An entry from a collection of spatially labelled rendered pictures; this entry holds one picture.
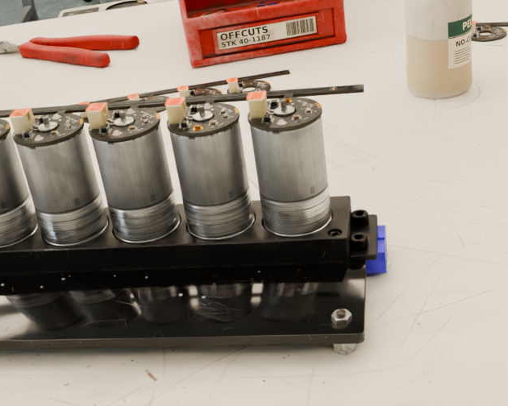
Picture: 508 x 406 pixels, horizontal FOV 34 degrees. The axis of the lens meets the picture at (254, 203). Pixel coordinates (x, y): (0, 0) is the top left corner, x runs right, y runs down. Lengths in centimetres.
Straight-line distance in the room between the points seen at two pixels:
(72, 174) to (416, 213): 13
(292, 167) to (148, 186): 5
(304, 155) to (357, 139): 13
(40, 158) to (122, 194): 3
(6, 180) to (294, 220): 10
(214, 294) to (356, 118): 17
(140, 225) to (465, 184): 14
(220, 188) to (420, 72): 18
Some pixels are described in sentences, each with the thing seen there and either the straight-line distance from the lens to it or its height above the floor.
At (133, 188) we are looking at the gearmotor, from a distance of 29.
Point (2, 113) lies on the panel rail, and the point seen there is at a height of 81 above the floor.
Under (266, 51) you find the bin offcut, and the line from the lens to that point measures 52.
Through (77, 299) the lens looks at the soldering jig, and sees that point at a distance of 29.
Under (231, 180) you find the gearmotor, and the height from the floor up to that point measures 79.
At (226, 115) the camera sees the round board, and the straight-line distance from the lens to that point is 28.
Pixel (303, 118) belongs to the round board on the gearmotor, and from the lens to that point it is 27.
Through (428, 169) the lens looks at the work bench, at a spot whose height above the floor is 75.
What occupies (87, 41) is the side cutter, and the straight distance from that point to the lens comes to 59.
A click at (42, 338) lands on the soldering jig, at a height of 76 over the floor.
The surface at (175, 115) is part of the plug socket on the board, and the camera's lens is 28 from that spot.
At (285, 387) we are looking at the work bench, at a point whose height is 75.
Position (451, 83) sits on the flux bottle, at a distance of 43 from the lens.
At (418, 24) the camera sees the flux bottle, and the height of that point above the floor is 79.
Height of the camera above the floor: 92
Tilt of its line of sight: 29 degrees down
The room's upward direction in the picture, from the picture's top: 8 degrees counter-clockwise
